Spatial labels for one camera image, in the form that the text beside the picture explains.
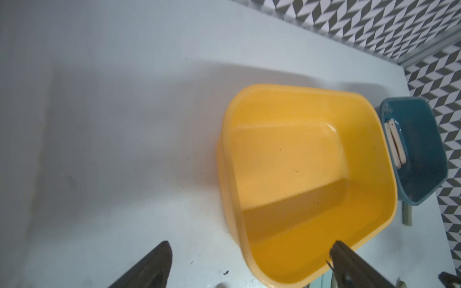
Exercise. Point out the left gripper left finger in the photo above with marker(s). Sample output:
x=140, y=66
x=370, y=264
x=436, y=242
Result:
x=152, y=271

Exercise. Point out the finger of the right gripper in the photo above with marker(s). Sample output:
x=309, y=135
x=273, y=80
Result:
x=449, y=280

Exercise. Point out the pink fruit knife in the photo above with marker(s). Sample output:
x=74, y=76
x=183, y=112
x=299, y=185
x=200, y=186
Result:
x=392, y=146
x=398, y=141

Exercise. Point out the olive fruit knife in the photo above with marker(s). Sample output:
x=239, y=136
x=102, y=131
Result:
x=406, y=214
x=400, y=284

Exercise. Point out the dark teal storage box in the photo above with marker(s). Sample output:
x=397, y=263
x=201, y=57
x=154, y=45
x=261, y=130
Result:
x=426, y=167

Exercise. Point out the mint fruit knife upper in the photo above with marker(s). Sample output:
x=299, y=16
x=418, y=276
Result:
x=323, y=281

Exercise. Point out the yellow storage box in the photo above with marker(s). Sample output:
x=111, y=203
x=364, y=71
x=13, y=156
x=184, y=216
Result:
x=300, y=169

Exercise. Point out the olive fruit knife far right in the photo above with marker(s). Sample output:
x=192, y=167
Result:
x=406, y=214

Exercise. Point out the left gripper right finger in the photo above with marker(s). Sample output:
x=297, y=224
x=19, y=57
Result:
x=351, y=271

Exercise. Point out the olive fruit knife upper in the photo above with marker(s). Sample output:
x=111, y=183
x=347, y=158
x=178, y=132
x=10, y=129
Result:
x=400, y=284

